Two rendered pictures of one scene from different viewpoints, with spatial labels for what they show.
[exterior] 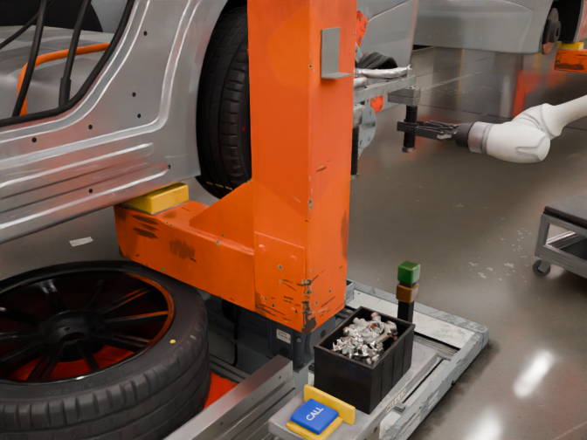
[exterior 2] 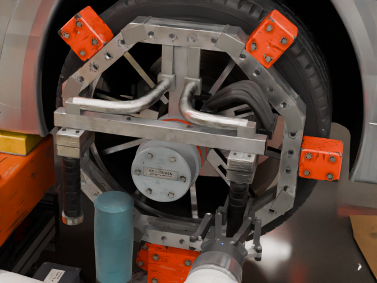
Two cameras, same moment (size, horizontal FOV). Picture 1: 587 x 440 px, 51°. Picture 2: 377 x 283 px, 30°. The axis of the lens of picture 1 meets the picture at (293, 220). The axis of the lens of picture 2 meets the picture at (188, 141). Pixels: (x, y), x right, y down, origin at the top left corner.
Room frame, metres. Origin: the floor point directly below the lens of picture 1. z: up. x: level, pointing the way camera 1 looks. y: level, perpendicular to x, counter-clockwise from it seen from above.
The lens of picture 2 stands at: (1.27, -1.38, 1.53)
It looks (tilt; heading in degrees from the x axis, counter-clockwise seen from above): 25 degrees down; 64
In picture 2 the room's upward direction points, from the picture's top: 3 degrees clockwise
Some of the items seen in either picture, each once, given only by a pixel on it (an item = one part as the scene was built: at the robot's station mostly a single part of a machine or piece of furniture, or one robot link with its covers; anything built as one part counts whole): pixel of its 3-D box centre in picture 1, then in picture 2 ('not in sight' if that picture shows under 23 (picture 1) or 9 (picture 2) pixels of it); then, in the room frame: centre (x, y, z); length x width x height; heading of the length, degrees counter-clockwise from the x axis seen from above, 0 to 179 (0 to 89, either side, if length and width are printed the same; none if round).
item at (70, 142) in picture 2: (343, 113); (76, 136); (1.62, -0.13, 0.93); 0.09 x 0.05 x 0.05; 52
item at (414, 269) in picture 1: (408, 272); not in sight; (1.26, -0.27, 0.64); 0.04 x 0.04 x 0.04; 52
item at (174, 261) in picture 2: not in sight; (178, 264); (1.91, -0.05, 0.48); 0.16 x 0.12 x 0.17; 52
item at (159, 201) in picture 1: (155, 194); (13, 134); (1.60, 0.39, 0.71); 0.14 x 0.14 x 0.05; 52
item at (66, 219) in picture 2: (351, 151); (72, 186); (1.60, -0.16, 0.83); 0.04 x 0.04 x 0.16
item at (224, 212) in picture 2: (407, 127); (226, 209); (1.86, -0.35, 0.83); 0.07 x 0.01 x 0.03; 53
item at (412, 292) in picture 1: (407, 291); not in sight; (1.26, -0.27, 0.59); 0.04 x 0.04 x 0.04; 52
